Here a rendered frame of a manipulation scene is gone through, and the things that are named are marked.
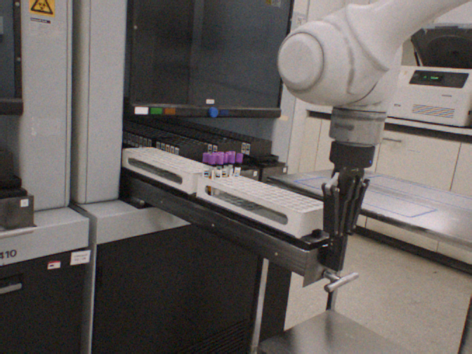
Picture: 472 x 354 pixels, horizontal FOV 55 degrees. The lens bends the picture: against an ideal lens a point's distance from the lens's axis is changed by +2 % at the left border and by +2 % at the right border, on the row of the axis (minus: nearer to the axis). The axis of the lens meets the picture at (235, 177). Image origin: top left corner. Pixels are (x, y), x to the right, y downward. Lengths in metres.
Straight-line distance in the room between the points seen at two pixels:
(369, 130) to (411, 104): 2.50
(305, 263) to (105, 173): 0.60
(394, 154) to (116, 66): 2.45
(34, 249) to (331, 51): 0.75
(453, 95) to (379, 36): 2.57
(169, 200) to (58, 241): 0.26
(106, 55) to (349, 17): 0.68
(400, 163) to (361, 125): 2.54
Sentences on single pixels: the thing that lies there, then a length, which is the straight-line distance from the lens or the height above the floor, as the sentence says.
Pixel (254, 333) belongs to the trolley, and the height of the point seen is 0.33.
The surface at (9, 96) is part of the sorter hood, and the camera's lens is 1.05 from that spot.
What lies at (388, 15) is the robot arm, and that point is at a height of 1.19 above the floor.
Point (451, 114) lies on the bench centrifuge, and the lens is 3.17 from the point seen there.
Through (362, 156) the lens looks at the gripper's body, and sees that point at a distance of 0.78.
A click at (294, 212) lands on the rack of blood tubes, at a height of 0.86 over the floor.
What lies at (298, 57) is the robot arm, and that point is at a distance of 0.59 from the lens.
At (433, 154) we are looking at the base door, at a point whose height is 0.71.
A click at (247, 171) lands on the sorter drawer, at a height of 0.80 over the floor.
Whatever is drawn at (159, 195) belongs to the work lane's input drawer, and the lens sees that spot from 1.10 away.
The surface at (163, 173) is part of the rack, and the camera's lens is 1.22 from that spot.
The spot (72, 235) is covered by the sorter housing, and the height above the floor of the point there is 0.70.
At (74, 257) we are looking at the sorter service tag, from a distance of 1.11.
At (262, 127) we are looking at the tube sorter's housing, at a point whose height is 0.92.
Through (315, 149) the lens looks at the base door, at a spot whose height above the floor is 0.57.
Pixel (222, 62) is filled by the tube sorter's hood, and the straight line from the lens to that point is 1.36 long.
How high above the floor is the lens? 1.10
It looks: 13 degrees down
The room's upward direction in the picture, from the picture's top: 6 degrees clockwise
